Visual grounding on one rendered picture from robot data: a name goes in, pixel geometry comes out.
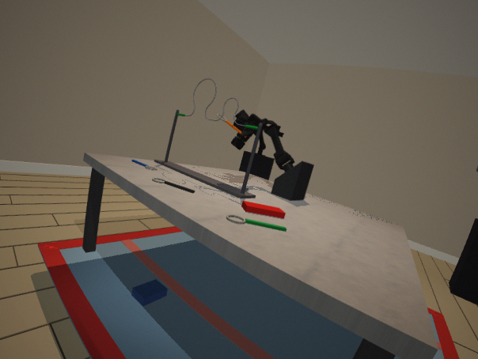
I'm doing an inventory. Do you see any red rectangular block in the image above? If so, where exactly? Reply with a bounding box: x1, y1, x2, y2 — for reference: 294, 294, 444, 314
241, 201, 285, 218

